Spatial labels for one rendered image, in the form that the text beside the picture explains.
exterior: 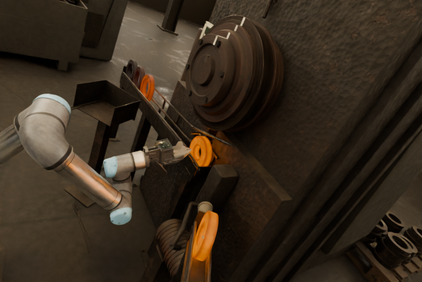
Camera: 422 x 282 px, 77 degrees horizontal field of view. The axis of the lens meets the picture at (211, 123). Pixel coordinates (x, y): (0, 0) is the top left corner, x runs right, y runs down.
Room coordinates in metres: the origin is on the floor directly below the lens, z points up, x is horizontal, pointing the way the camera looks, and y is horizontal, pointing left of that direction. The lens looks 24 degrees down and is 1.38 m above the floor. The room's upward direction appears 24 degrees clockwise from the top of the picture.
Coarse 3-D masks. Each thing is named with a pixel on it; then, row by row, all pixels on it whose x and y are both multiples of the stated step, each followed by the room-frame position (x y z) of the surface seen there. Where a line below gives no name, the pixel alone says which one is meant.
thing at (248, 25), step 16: (240, 16) 1.10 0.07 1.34; (208, 32) 1.23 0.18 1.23; (256, 32) 1.01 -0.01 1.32; (256, 48) 0.98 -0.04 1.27; (256, 64) 0.95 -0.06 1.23; (272, 64) 0.98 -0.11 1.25; (256, 80) 0.93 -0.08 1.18; (256, 96) 0.91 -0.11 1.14; (240, 112) 0.93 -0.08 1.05; (256, 112) 0.95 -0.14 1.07; (208, 128) 1.02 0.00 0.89; (224, 128) 0.96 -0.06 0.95
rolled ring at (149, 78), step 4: (144, 76) 1.69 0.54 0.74; (148, 76) 1.64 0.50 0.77; (152, 76) 1.66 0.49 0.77; (144, 80) 1.69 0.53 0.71; (148, 80) 1.62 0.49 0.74; (152, 80) 1.62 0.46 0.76; (144, 84) 1.70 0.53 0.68; (148, 84) 1.61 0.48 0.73; (152, 84) 1.60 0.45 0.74; (140, 88) 1.70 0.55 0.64; (144, 88) 1.70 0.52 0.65; (148, 88) 1.60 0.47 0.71; (152, 88) 1.59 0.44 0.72; (144, 92) 1.68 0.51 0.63; (148, 92) 1.58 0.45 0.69; (152, 92) 1.59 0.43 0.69; (148, 96) 1.58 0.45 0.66; (152, 96) 1.59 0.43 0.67
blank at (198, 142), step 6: (198, 138) 1.09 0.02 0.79; (204, 138) 1.08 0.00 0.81; (192, 144) 1.11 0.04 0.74; (198, 144) 1.07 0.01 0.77; (204, 144) 1.04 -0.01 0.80; (210, 144) 1.06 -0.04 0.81; (192, 150) 1.09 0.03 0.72; (198, 150) 1.11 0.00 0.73; (204, 150) 1.03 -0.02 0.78; (210, 150) 1.04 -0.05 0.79; (198, 156) 1.09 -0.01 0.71; (204, 156) 1.02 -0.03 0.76; (210, 156) 1.03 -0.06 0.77; (198, 162) 1.03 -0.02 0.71; (204, 162) 1.01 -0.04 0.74
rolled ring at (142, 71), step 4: (136, 68) 1.83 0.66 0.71; (140, 68) 1.77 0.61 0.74; (136, 72) 1.83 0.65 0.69; (140, 72) 1.75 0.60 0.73; (144, 72) 1.76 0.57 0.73; (136, 76) 1.84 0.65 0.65; (140, 76) 1.73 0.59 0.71; (136, 80) 1.83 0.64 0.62; (140, 80) 1.71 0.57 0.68; (136, 84) 1.81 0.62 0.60; (140, 84) 1.71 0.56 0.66
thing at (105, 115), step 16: (80, 96) 1.26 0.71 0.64; (96, 96) 1.37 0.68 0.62; (112, 96) 1.40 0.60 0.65; (128, 96) 1.37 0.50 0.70; (96, 112) 1.24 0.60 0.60; (112, 112) 1.30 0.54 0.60; (128, 112) 1.27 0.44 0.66; (96, 144) 1.25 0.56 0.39; (96, 160) 1.25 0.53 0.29; (80, 192) 1.24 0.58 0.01
